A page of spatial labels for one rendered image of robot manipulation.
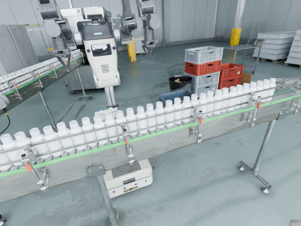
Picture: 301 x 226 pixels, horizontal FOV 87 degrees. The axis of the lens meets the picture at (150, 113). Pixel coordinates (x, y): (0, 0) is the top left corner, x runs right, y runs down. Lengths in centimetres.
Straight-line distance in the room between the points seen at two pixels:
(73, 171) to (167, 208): 108
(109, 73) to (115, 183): 105
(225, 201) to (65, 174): 149
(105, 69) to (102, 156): 73
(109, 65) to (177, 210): 146
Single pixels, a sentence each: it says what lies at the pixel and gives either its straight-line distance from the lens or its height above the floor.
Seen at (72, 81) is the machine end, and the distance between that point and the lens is 489.
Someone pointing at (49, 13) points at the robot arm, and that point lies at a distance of 92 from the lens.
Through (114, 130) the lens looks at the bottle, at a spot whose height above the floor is 107.
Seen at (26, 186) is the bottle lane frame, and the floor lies 88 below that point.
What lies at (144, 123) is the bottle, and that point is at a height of 108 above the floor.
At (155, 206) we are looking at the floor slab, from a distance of 182.
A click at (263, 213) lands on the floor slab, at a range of 200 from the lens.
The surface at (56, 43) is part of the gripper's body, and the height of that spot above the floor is 152.
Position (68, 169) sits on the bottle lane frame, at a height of 92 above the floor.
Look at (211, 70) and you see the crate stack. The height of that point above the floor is 72.
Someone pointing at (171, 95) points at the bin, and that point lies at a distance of 167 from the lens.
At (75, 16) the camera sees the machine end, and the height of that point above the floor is 184.
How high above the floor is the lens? 157
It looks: 29 degrees down
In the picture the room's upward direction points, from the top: 4 degrees counter-clockwise
